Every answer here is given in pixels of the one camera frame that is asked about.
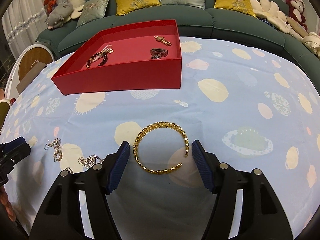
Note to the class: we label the white curtain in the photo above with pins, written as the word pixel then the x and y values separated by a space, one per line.
pixel 22 22

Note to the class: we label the person's left hand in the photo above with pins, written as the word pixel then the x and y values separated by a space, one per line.
pixel 5 202

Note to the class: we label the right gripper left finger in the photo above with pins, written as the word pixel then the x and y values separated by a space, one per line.
pixel 120 161

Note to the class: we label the gold wrist watch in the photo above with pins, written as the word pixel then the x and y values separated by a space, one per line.
pixel 162 40

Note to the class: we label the silver wrist watch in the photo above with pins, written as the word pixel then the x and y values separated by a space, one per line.
pixel 158 53

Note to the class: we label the grey-green cushion left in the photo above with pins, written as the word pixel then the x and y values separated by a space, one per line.
pixel 93 10

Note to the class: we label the yellow cushion right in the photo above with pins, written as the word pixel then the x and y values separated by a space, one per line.
pixel 242 6

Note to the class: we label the cream flower cushion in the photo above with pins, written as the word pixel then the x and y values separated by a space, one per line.
pixel 269 11

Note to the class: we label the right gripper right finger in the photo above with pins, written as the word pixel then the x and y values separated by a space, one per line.
pixel 203 164

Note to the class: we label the blue patterned tablecloth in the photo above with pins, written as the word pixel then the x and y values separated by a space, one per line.
pixel 252 109

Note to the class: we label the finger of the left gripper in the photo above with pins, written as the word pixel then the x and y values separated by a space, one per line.
pixel 14 144

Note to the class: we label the green sofa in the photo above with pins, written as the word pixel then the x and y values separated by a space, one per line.
pixel 209 22

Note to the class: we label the tan plush toy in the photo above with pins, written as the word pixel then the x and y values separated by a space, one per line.
pixel 297 27

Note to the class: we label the grey plush animal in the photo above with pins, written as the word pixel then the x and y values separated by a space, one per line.
pixel 59 16

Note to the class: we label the red monkey plush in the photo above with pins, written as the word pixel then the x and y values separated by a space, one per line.
pixel 296 9

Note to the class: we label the cream blanket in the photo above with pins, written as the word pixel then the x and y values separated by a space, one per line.
pixel 312 42

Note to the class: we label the red shallow box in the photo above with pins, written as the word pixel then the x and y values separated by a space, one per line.
pixel 119 59

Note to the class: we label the white framed mirror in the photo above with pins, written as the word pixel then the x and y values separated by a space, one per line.
pixel 5 106

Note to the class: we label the red orange plush toy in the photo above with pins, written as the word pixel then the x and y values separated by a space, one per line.
pixel 49 5

